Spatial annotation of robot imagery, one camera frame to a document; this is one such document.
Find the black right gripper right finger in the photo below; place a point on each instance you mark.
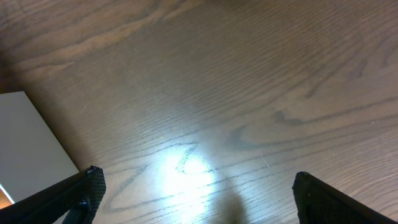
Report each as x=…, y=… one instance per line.
x=319, y=203

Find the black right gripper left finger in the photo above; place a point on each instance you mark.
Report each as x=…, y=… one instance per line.
x=77, y=197

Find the white cardboard box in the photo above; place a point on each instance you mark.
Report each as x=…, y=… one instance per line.
x=32, y=159

